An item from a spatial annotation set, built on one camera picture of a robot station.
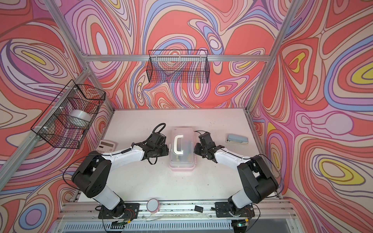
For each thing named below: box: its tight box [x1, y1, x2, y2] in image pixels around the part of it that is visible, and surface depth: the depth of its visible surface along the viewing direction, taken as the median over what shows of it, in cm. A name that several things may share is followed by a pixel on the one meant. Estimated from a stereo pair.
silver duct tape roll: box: [68, 109, 93, 122], surface depth 75 cm
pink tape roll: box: [146, 198, 161, 214], surface depth 72 cm
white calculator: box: [95, 139, 116, 154], surface depth 97 cm
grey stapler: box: [226, 133, 249, 145], surface depth 99 cm
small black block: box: [194, 205, 204, 214], surface depth 76 cm
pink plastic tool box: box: [169, 127, 197, 172], surface depth 85 cm
